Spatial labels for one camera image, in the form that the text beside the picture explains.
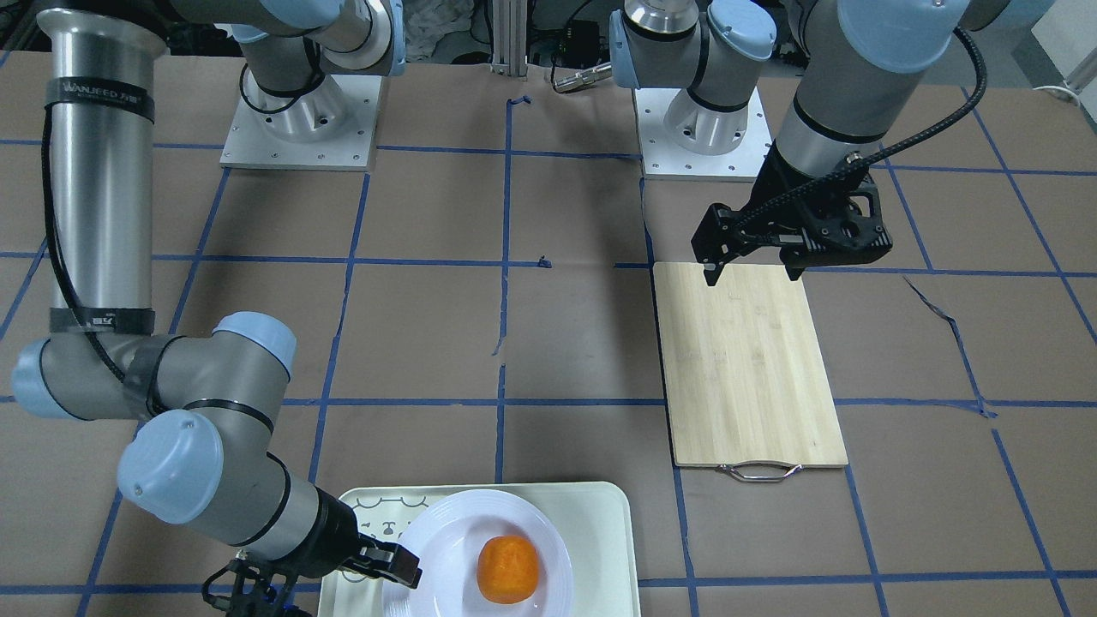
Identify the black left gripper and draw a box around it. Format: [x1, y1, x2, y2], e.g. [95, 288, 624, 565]
[691, 146, 894, 287]

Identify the aluminium frame post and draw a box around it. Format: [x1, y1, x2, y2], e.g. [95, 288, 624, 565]
[490, 0, 529, 81]

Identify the orange fruit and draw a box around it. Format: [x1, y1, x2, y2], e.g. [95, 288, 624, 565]
[477, 535, 540, 605]

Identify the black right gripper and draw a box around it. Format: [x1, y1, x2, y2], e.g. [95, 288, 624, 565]
[202, 492, 423, 616]

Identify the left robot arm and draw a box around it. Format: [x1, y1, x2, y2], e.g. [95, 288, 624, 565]
[608, 1, 988, 285]

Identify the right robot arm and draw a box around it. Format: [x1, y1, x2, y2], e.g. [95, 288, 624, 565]
[11, 1, 422, 616]

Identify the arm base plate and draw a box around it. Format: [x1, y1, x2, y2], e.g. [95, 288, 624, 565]
[220, 75, 384, 171]
[633, 87, 771, 183]

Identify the bamboo cutting board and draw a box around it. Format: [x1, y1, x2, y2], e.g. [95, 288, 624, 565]
[653, 262, 848, 482]

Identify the white round plate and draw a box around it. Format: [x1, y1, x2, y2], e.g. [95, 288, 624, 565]
[381, 489, 573, 616]

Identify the cream bear tray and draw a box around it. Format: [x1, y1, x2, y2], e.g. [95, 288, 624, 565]
[319, 482, 641, 616]

